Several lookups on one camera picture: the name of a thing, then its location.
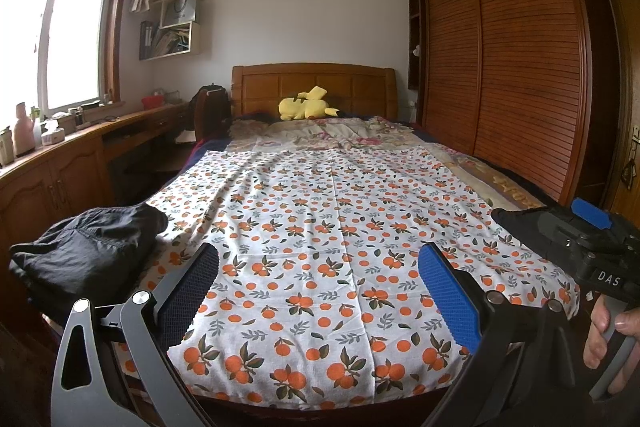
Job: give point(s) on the wooden desk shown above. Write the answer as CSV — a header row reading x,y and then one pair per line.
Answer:
x,y
50,182

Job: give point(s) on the orange fruit print bed sheet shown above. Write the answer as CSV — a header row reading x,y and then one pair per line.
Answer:
x,y
320,257

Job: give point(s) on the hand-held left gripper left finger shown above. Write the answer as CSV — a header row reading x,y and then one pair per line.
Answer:
x,y
192,292

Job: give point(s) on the folded black clothes pile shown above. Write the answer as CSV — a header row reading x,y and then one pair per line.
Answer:
x,y
85,252

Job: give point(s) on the pink bottle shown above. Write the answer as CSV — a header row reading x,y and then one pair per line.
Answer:
x,y
24,137

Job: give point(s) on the yellow plush toy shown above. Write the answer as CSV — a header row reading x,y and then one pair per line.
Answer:
x,y
305,107

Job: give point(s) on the person's right hand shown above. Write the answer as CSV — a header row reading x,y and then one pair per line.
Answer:
x,y
595,337

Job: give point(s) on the navy bed cover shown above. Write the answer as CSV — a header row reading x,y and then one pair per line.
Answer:
x,y
200,154

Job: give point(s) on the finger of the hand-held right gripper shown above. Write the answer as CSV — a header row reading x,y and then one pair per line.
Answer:
x,y
590,212
565,237

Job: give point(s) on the white tissue box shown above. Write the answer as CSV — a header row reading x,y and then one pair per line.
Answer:
x,y
52,138

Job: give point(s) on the floral quilt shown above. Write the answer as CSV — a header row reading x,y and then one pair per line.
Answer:
x,y
350,134

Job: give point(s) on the wood framed window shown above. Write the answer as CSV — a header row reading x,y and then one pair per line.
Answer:
x,y
75,37

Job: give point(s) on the wooden louvred wardrobe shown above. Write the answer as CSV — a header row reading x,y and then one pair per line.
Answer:
x,y
525,57

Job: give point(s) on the wooden bed headboard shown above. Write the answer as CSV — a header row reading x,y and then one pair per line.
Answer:
x,y
260,89

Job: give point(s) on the cream bottle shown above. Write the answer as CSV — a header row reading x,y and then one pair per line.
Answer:
x,y
6,149

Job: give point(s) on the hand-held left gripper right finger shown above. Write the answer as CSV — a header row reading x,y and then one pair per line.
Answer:
x,y
445,297

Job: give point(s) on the white paper bag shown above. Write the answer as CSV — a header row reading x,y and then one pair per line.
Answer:
x,y
182,11

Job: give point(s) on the red bowl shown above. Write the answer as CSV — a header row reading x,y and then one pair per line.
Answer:
x,y
152,103

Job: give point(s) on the wooden door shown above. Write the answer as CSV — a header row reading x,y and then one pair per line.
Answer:
x,y
627,57

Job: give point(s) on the white wall shelf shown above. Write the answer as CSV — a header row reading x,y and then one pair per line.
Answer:
x,y
195,39

